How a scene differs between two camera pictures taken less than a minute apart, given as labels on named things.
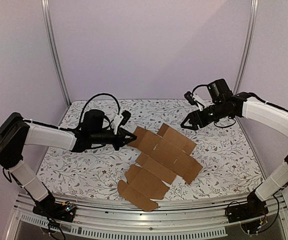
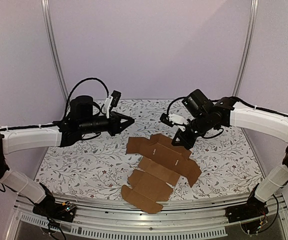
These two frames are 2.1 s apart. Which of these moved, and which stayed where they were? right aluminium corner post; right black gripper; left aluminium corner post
Moved: right black gripper
Stayed: right aluminium corner post; left aluminium corner post
